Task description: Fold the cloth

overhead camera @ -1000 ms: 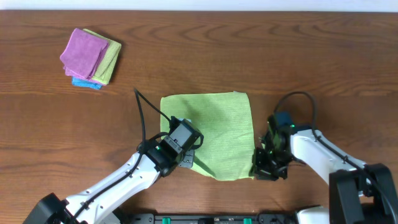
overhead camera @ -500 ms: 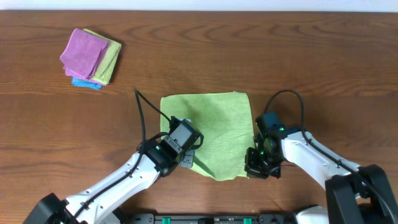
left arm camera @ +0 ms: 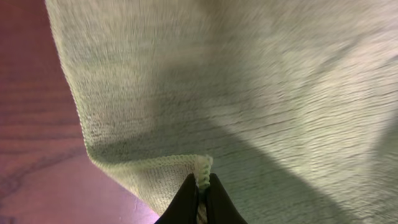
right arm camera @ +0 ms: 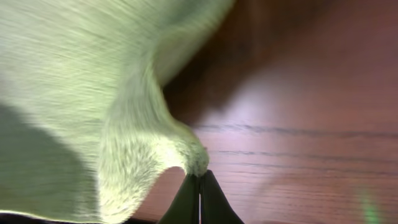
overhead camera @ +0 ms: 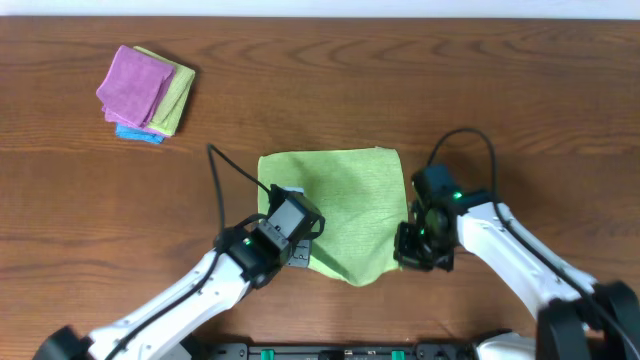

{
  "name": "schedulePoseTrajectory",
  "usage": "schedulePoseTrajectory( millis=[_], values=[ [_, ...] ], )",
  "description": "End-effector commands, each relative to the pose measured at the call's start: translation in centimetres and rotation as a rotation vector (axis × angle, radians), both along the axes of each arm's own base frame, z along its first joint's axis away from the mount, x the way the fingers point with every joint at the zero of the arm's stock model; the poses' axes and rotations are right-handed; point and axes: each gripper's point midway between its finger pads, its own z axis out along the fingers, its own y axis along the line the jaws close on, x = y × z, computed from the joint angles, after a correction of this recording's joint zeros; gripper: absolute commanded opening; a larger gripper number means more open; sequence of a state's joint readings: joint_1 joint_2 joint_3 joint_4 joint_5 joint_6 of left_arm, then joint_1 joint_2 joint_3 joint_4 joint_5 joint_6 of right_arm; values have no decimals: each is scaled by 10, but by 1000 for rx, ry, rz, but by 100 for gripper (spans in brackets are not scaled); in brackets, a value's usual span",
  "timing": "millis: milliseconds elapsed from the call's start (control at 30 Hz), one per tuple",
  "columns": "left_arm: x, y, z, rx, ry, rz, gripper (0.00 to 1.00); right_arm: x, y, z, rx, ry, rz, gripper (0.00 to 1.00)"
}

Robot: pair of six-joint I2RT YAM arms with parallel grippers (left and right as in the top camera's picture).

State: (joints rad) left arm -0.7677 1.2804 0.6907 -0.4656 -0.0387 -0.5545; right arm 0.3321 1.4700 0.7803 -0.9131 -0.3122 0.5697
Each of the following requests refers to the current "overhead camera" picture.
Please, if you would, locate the light green microfiber cloth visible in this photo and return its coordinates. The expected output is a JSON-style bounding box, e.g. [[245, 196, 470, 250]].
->
[[257, 147, 408, 287]]

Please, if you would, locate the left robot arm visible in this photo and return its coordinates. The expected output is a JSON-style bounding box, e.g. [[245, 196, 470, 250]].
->
[[33, 221, 318, 360]]

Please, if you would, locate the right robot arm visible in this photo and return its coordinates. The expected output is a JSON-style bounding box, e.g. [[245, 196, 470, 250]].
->
[[394, 190, 639, 359]]

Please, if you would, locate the green folded cloth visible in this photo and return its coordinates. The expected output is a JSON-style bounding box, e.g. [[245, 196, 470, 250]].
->
[[134, 46, 195, 137]]

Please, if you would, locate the blue folded cloth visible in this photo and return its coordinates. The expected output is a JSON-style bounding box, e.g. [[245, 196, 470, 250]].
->
[[115, 124, 165, 144]]

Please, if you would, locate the purple folded cloth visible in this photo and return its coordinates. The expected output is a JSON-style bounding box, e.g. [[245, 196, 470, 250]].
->
[[96, 45, 175, 129]]

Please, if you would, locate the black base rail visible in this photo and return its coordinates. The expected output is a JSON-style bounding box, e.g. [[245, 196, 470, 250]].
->
[[208, 342, 478, 360]]

